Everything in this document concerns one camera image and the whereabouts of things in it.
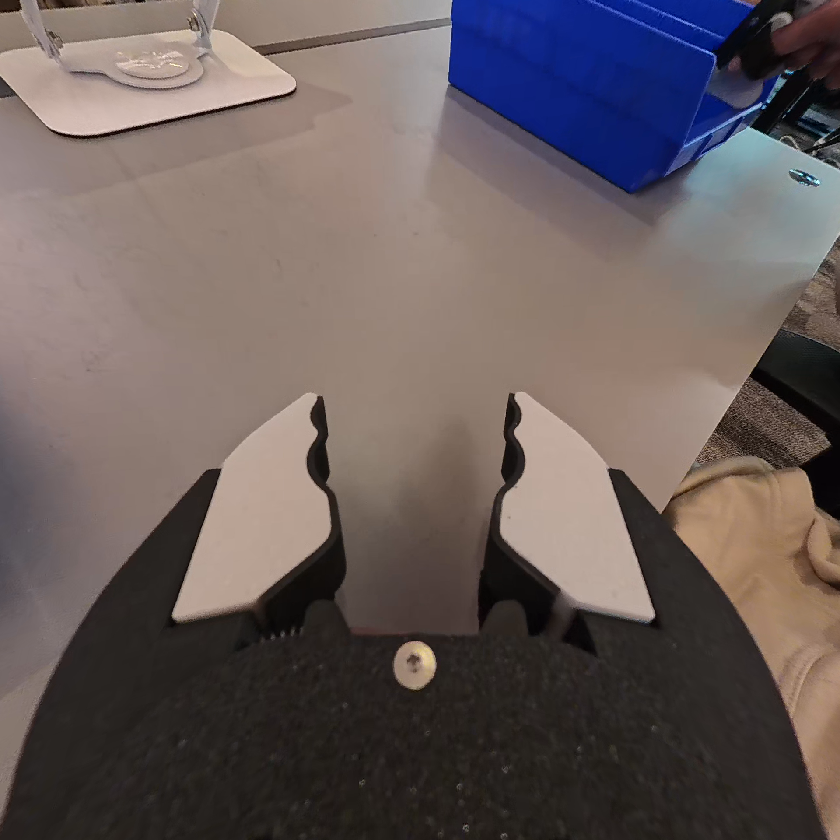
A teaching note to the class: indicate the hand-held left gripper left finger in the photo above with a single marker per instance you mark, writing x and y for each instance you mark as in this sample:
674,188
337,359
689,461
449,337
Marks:
256,525

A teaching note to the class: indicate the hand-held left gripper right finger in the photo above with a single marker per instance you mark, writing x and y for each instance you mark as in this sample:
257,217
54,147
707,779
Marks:
571,525

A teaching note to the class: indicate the blue plastic bin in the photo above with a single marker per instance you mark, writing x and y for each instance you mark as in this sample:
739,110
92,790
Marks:
577,111

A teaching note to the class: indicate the person's right hand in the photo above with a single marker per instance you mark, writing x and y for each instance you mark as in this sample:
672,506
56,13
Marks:
814,43

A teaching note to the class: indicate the metal table screw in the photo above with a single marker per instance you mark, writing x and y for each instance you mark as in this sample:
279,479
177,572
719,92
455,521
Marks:
804,177

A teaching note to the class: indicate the person's black chair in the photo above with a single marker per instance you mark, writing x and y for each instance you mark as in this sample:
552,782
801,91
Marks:
807,394

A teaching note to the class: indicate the white folding stand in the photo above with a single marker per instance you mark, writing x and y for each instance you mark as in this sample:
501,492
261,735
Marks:
229,92

